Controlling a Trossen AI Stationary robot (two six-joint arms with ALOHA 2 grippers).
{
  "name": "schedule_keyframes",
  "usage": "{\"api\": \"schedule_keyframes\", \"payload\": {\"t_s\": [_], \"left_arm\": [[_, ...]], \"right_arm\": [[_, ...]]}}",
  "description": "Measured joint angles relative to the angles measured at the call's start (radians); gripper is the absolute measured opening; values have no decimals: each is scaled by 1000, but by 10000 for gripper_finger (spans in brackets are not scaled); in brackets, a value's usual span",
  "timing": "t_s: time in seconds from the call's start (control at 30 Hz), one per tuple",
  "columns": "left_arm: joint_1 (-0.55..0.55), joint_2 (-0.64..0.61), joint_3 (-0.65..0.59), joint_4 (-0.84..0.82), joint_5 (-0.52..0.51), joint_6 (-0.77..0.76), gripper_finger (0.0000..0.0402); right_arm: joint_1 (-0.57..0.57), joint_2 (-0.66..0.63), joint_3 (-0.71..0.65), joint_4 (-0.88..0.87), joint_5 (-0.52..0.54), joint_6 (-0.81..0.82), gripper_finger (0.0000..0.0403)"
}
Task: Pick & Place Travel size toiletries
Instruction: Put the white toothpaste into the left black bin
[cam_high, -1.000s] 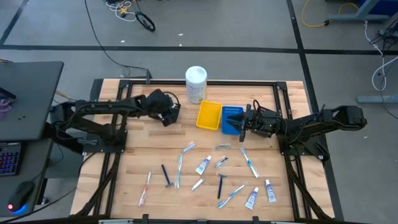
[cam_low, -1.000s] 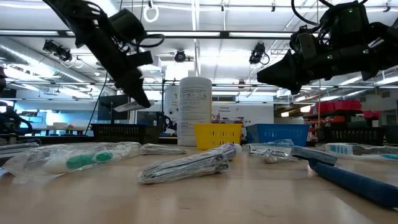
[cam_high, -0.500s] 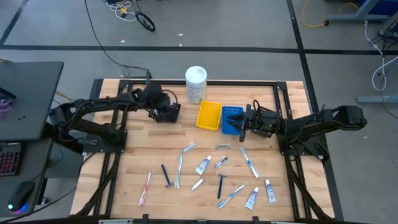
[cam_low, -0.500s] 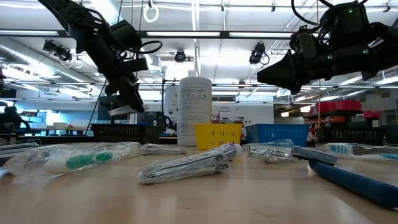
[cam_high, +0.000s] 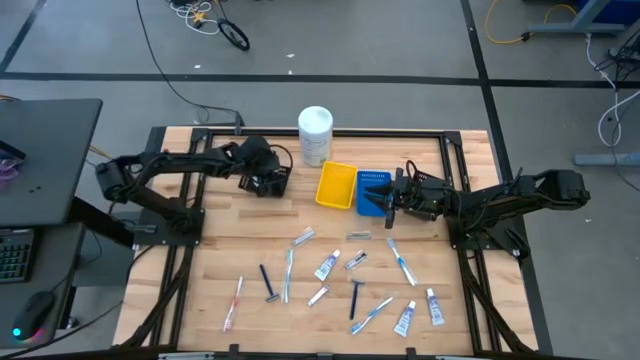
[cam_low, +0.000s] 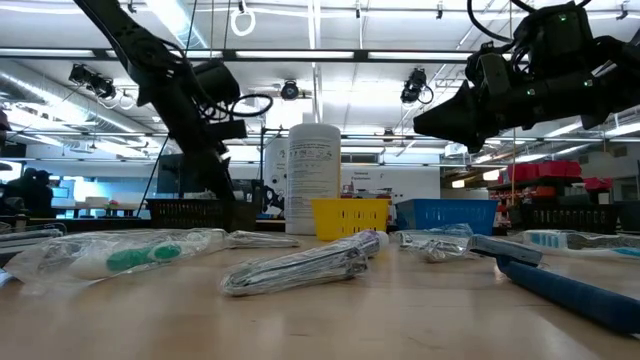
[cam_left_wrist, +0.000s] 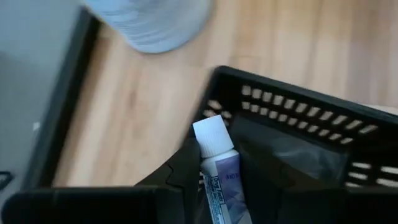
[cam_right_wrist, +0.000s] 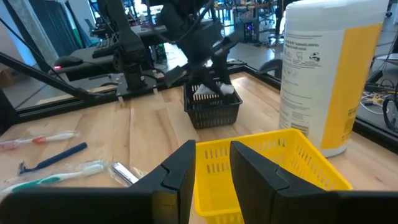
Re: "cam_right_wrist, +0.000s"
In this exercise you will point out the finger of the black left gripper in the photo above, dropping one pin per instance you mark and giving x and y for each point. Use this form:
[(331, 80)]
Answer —
[(205, 79), (224, 71)]

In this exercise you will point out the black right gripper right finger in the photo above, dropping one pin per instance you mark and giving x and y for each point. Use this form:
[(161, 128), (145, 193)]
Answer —
[(311, 208)]

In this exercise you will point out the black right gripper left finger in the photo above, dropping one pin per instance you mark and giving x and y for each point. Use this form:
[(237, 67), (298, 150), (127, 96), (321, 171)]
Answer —
[(93, 205)]

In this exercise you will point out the white travel toothpaste tube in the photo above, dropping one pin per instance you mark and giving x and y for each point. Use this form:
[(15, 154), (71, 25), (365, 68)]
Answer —
[(226, 89)]

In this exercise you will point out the silver nail clipper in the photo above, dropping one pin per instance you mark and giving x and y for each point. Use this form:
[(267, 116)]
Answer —
[(124, 172)]

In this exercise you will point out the green toothbrush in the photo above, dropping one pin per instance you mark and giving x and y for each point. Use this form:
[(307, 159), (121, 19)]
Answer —
[(53, 179)]

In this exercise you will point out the blue disposable razor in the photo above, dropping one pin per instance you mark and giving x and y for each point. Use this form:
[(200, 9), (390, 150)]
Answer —
[(62, 155)]

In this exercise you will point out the red toothbrush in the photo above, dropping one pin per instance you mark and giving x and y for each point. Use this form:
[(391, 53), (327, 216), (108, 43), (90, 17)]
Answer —
[(40, 140)]

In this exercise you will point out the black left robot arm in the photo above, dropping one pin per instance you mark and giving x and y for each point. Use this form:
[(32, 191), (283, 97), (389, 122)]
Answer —
[(130, 40)]

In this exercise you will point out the black slotted plastic basket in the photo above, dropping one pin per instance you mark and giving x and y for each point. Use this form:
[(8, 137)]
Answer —
[(211, 116)]

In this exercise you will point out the yellow slotted plastic basket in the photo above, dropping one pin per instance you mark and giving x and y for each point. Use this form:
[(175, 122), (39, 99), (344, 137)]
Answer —
[(311, 161)]

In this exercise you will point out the black computer tower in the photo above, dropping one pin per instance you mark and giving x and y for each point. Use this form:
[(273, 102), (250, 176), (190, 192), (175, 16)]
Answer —
[(250, 29)]

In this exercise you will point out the white wipes canister yellow label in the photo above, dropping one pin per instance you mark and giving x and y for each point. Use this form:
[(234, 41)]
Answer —
[(311, 77)]

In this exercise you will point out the black computer keyboard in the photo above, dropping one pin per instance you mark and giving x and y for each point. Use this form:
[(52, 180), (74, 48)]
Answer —
[(104, 46)]

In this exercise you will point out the black computer mouse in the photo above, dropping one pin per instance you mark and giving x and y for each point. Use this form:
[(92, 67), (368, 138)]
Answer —
[(68, 61)]

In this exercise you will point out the black metal rig frame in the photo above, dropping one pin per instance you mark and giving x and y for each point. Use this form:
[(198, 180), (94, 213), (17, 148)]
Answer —
[(46, 77)]

